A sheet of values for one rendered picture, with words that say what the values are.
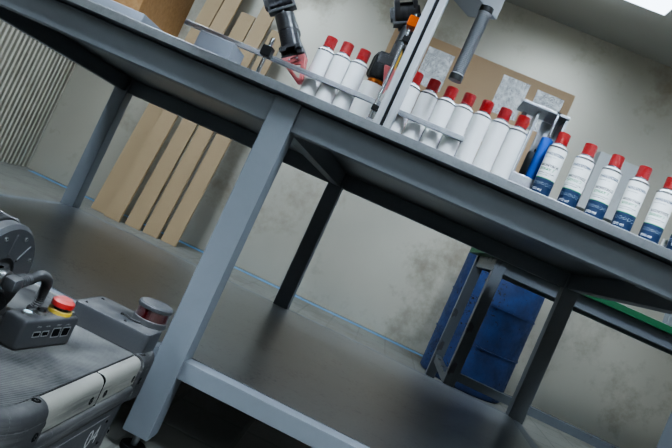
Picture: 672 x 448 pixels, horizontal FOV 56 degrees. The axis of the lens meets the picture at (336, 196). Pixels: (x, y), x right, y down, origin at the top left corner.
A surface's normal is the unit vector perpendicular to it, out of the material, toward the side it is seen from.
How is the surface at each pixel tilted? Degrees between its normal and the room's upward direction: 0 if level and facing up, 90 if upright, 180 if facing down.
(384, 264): 90
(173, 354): 90
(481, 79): 90
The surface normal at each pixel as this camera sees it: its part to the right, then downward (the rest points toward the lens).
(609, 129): -0.08, -0.08
